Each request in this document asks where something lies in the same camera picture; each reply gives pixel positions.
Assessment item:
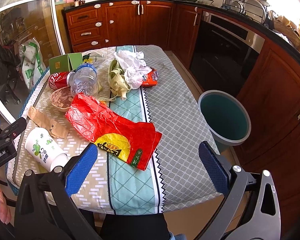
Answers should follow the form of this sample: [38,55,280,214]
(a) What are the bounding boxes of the brown coconut shell bowl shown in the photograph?
[50,87,73,113]

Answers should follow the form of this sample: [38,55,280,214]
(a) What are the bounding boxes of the clear plastic water bottle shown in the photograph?
[69,63,99,97]

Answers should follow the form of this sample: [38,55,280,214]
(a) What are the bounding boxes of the white tissue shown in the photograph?
[114,50,152,89]

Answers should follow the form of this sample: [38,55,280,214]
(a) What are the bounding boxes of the teal trash bin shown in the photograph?
[198,90,251,153]

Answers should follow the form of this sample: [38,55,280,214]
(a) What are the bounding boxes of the wooden kitchen cabinets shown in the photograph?
[65,0,300,232]

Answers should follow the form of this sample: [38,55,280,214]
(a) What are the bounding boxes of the person's left hand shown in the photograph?
[0,189,11,224]

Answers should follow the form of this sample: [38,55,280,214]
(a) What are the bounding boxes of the white paper cup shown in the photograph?
[25,127,69,172]

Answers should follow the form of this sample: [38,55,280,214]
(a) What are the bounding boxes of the brown paper sleeve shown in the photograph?
[27,106,69,139]

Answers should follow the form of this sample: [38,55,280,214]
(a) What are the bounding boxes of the red plastic bag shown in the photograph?
[66,93,162,171]

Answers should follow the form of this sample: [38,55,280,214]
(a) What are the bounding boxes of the red cola can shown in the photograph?
[48,72,74,90]

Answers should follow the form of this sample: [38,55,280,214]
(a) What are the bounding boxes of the white green shopping bag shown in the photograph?
[19,38,46,90]

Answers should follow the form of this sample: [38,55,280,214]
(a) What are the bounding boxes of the patterned tablecloth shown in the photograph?
[20,45,218,215]

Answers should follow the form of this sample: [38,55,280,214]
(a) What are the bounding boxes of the pale green vegetable peels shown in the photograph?
[98,59,131,102]

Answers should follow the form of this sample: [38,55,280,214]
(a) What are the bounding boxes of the green cardboard box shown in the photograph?
[49,53,83,74]

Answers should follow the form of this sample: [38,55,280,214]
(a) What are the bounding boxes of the glass sliding door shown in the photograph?
[0,0,64,123]

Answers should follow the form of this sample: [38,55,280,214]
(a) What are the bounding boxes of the red snack wrapper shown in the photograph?
[141,68,158,87]

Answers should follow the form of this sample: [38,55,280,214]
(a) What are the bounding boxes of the built-in black oven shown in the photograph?
[190,11,264,97]

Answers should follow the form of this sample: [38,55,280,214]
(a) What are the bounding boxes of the wire dish rack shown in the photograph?
[221,0,270,24]

